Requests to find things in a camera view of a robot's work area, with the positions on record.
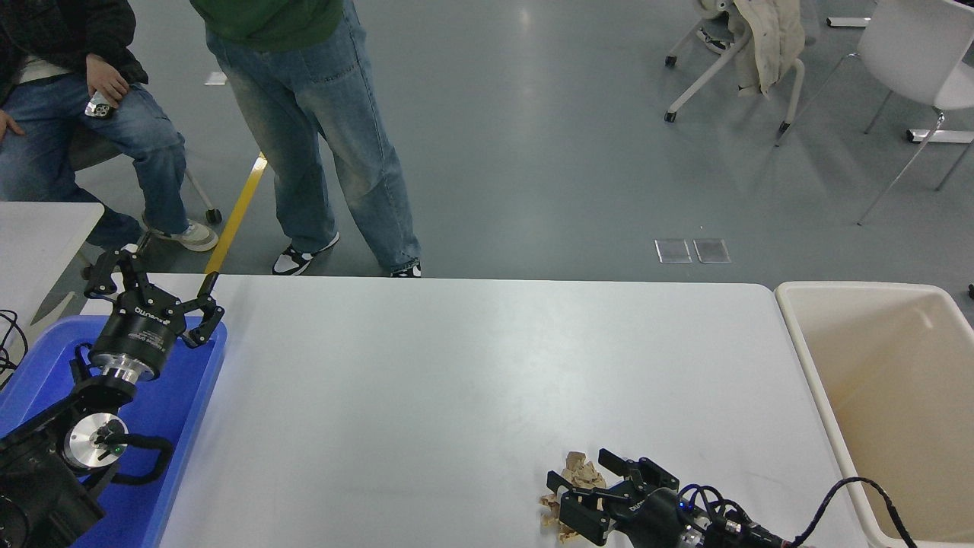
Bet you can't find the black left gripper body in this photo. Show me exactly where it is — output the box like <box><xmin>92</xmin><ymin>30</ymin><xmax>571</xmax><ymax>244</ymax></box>
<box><xmin>89</xmin><ymin>300</ymin><xmax>188</xmax><ymax>381</ymax></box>

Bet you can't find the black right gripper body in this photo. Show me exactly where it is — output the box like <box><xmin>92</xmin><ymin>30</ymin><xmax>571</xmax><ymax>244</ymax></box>
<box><xmin>609</xmin><ymin>487</ymin><xmax>689</xmax><ymax>548</ymax></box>

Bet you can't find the tan paper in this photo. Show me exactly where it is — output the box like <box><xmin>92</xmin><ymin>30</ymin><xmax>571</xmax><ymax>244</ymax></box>
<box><xmin>539</xmin><ymin>451</ymin><xmax>610</xmax><ymax>543</ymax></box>

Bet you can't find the person's left hand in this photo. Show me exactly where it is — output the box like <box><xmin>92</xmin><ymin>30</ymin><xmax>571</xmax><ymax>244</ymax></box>
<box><xmin>85</xmin><ymin>53</ymin><xmax>131</xmax><ymax>104</ymax></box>

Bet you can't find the blue plastic tray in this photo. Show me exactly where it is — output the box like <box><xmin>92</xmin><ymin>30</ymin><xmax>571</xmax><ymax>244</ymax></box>
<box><xmin>0</xmin><ymin>316</ymin><xmax>228</xmax><ymax>548</ymax></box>

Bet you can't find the small white table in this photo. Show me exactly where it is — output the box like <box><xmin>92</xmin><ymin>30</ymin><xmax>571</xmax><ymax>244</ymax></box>
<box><xmin>0</xmin><ymin>202</ymin><xmax>105</xmax><ymax>328</ymax></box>

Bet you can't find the large pale plastic bin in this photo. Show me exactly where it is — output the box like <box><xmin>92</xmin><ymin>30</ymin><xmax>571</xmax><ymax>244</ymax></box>
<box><xmin>774</xmin><ymin>280</ymin><xmax>974</xmax><ymax>548</ymax></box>

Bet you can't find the beige jacket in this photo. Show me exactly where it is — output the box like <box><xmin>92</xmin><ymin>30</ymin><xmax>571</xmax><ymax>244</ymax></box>
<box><xmin>700</xmin><ymin>0</ymin><xmax>806</xmax><ymax>96</ymax></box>

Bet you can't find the white shell chair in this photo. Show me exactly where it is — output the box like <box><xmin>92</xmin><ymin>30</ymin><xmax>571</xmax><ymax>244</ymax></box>
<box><xmin>776</xmin><ymin>0</ymin><xmax>974</xmax><ymax>225</ymax></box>

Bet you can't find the black cable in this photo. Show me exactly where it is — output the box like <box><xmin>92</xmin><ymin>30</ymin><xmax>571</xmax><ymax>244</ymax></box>
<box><xmin>0</xmin><ymin>308</ymin><xmax>30</xmax><ymax>389</ymax></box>

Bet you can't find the white frame chair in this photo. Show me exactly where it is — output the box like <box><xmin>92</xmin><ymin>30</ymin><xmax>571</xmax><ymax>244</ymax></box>
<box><xmin>664</xmin><ymin>0</ymin><xmax>807</xmax><ymax>134</ymax></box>

